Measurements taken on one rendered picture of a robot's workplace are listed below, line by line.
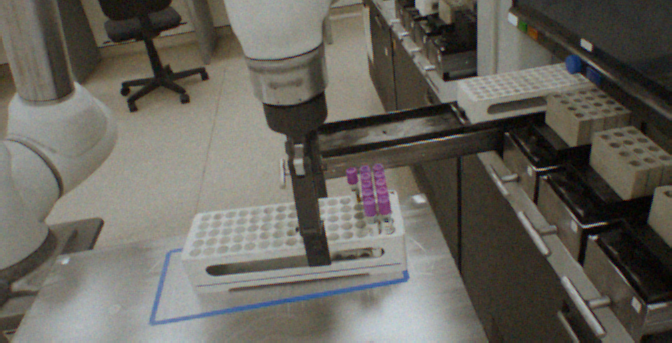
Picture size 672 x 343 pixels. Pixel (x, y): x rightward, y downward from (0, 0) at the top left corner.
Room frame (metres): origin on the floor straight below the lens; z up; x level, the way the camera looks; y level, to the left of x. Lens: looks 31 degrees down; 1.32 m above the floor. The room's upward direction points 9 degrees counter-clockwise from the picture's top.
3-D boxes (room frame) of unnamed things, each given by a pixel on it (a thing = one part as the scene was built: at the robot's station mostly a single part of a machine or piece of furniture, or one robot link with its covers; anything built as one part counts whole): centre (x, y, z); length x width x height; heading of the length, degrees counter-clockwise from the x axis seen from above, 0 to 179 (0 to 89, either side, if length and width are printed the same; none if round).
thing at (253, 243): (0.56, 0.07, 0.85); 0.30 x 0.10 x 0.06; 87
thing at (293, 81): (0.55, 0.04, 1.10); 0.09 x 0.09 x 0.06
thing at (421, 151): (0.91, -0.24, 0.78); 0.73 x 0.14 x 0.09; 92
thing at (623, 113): (0.76, -0.48, 0.85); 0.12 x 0.02 x 0.06; 2
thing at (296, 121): (0.55, 0.04, 1.03); 0.08 x 0.07 x 0.09; 177
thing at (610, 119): (0.76, -0.45, 0.85); 0.12 x 0.02 x 0.06; 2
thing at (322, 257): (0.50, 0.04, 0.89); 0.03 x 0.01 x 0.07; 87
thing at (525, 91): (0.91, -0.42, 0.83); 0.30 x 0.10 x 0.06; 92
